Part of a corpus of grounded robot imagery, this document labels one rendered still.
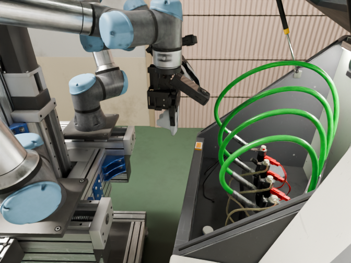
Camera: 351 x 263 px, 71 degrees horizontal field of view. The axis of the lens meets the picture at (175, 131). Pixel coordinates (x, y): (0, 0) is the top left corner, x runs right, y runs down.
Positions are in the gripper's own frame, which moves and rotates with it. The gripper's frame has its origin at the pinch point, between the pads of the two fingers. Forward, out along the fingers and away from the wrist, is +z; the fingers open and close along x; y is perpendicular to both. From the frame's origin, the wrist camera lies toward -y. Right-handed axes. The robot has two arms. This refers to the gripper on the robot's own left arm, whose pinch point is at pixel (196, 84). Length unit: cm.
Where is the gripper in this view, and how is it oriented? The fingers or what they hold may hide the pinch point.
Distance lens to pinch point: 83.9
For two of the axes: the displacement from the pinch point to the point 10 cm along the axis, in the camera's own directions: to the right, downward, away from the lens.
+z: 5.7, 8.2, 0.1
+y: -7.3, 5.1, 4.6
